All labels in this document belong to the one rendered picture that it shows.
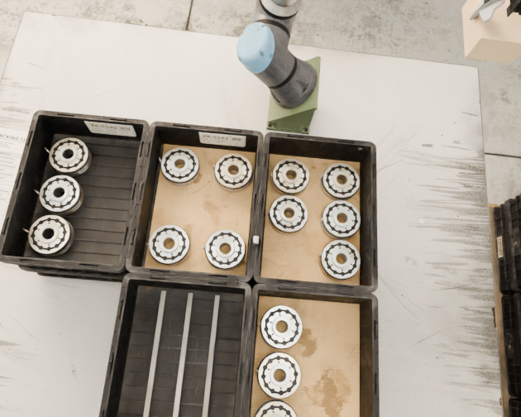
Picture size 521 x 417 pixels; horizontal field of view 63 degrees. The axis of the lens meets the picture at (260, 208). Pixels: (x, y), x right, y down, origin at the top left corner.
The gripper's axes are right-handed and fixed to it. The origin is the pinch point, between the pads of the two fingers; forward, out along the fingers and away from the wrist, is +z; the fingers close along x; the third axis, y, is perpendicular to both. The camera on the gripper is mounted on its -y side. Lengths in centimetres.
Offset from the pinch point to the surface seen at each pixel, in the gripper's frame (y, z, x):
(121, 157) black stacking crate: 38, 27, -93
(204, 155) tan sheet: 34, 27, -71
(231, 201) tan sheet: 47, 27, -61
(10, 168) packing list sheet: 40, 40, -130
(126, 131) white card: 32, 21, -92
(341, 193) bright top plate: 42, 24, -32
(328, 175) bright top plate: 37, 24, -36
